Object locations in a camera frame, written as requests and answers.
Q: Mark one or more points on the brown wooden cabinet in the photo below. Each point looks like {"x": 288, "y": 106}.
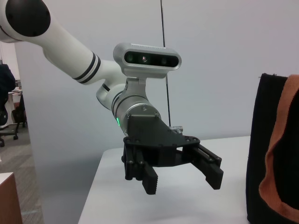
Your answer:
{"x": 8, "y": 200}

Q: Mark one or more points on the white office desk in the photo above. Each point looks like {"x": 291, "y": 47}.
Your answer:
{"x": 14, "y": 94}

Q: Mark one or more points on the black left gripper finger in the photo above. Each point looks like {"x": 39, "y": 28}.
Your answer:
{"x": 213, "y": 173}
{"x": 149, "y": 179}

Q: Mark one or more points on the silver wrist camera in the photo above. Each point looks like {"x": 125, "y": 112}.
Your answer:
{"x": 149, "y": 59}

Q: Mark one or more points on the black office chair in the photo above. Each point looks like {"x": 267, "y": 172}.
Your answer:
{"x": 5, "y": 93}
{"x": 19, "y": 113}

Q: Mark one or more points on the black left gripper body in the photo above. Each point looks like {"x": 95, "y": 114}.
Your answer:
{"x": 149, "y": 137}

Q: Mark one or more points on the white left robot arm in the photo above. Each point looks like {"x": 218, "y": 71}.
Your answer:
{"x": 70, "y": 53}

